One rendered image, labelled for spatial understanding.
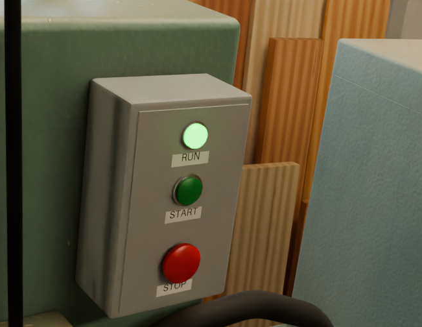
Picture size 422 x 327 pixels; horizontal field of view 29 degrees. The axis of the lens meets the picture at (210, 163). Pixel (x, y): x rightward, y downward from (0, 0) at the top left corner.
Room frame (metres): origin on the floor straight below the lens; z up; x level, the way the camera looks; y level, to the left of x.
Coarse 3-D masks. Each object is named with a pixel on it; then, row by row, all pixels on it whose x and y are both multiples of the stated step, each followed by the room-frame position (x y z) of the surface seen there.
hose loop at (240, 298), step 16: (208, 304) 0.58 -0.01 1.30; (224, 304) 0.58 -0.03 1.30; (240, 304) 0.59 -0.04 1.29; (256, 304) 0.60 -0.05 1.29; (272, 304) 0.61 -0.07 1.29; (288, 304) 0.62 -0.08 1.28; (304, 304) 0.64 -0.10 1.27; (160, 320) 0.55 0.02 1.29; (176, 320) 0.55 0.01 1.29; (192, 320) 0.56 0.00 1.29; (208, 320) 0.56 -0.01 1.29; (224, 320) 0.57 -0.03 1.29; (240, 320) 0.59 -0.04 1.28; (272, 320) 0.62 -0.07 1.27; (288, 320) 0.62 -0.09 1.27; (304, 320) 0.63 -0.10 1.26; (320, 320) 0.65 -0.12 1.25
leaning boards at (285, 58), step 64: (192, 0) 2.05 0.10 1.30; (256, 0) 2.17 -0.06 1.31; (320, 0) 2.32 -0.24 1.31; (384, 0) 2.40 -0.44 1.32; (256, 64) 2.17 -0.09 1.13; (320, 64) 2.20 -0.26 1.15; (256, 128) 2.17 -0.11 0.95; (320, 128) 2.28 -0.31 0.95; (256, 192) 1.97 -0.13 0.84; (256, 256) 1.97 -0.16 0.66; (256, 320) 1.98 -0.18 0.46
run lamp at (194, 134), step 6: (186, 126) 0.52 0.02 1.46; (192, 126) 0.52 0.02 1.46; (198, 126) 0.52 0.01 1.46; (204, 126) 0.52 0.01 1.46; (186, 132) 0.51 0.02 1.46; (192, 132) 0.51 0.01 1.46; (198, 132) 0.52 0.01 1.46; (204, 132) 0.52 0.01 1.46; (186, 138) 0.51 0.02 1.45; (192, 138) 0.51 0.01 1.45; (198, 138) 0.52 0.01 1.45; (204, 138) 0.52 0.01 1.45; (186, 144) 0.52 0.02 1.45; (192, 144) 0.51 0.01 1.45; (198, 144) 0.52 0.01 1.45
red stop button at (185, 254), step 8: (176, 248) 0.51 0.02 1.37; (184, 248) 0.51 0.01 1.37; (192, 248) 0.52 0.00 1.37; (168, 256) 0.51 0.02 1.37; (176, 256) 0.51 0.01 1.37; (184, 256) 0.51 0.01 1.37; (192, 256) 0.52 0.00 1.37; (168, 264) 0.51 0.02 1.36; (176, 264) 0.51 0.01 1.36; (184, 264) 0.51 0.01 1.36; (192, 264) 0.52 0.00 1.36; (168, 272) 0.51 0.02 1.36; (176, 272) 0.51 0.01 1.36; (184, 272) 0.51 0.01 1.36; (192, 272) 0.52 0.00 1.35; (176, 280) 0.51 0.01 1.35; (184, 280) 0.51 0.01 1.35
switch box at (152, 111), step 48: (96, 96) 0.53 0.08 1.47; (144, 96) 0.51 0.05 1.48; (192, 96) 0.53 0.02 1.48; (240, 96) 0.55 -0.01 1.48; (96, 144) 0.53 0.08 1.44; (144, 144) 0.50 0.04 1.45; (240, 144) 0.55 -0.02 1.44; (96, 192) 0.52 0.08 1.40; (144, 192) 0.50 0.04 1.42; (96, 240) 0.52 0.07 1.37; (144, 240) 0.50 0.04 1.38; (192, 240) 0.53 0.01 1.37; (96, 288) 0.51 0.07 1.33; (144, 288) 0.51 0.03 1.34; (192, 288) 0.53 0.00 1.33
